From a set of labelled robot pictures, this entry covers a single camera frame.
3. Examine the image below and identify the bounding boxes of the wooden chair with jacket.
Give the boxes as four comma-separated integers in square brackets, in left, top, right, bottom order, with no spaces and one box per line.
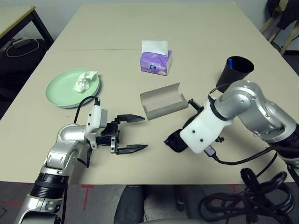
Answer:
[266,0,299,30]

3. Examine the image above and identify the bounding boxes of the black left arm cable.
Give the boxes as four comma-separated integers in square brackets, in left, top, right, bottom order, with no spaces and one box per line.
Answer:
[60,96,101,224]

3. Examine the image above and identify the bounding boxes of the white tissue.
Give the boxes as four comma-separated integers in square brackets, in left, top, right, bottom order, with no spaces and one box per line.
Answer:
[71,70,98,93]

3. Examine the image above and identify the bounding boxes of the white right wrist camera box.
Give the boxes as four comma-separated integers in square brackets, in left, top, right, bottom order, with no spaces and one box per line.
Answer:
[179,100,234,154]

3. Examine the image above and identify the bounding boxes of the dark grey robot torso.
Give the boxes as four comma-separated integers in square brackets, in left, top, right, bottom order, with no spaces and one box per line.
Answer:
[114,185,206,224]

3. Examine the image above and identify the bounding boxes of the black cable bundle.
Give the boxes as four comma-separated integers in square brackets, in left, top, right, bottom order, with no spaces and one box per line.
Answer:
[198,167,295,224]

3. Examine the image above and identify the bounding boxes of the green plastic plate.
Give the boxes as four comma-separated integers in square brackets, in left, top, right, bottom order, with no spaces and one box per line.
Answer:
[45,68,102,108]

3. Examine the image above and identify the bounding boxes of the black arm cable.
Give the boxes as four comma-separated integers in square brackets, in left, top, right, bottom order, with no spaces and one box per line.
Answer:
[60,96,101,224]
[204,86,285,180]

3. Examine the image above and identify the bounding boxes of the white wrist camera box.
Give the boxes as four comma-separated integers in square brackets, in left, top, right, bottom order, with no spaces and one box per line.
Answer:
[179,100,234,154]
[84,105,109,150]

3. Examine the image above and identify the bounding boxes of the black sunglasses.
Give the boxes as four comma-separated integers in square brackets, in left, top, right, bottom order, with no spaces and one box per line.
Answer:
[163,132,188,154]

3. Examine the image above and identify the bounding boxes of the purple tissue pack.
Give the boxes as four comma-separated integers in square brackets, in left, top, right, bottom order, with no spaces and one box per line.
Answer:
[139,40,173,77]

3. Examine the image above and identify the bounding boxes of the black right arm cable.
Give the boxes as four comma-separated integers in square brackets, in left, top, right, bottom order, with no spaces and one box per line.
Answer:
[204,86,285,180]

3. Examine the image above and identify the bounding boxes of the wooden stool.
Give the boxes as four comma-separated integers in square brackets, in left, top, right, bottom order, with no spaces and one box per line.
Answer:
[259,11,299,56]

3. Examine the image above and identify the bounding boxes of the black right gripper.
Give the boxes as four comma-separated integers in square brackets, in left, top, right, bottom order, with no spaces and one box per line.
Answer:
[188,98,206,115]

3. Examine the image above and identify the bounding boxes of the grey glasses case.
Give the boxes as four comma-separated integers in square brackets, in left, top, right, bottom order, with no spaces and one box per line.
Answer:
[139,82,189,121]

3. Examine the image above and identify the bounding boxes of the grey power adapter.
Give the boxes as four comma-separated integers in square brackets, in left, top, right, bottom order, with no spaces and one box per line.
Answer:
[11,38,30,49]

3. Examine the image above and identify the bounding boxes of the black paper cup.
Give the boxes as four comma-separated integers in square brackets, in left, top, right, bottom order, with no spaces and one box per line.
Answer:
[216,56,255,93]

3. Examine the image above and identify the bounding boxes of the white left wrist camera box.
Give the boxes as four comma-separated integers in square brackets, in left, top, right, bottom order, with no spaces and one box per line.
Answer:
[84,105,109,150]

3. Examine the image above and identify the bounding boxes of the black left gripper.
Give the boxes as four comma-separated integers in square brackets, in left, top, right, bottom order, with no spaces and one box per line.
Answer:
[95,114,148,156]

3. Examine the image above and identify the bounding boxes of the white cable loop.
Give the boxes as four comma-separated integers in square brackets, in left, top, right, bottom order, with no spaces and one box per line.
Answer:
[6,38,39,57]

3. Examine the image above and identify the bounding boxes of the blue plastic plate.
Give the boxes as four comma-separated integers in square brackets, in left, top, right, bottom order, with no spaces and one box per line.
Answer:
[63,80,103,109]

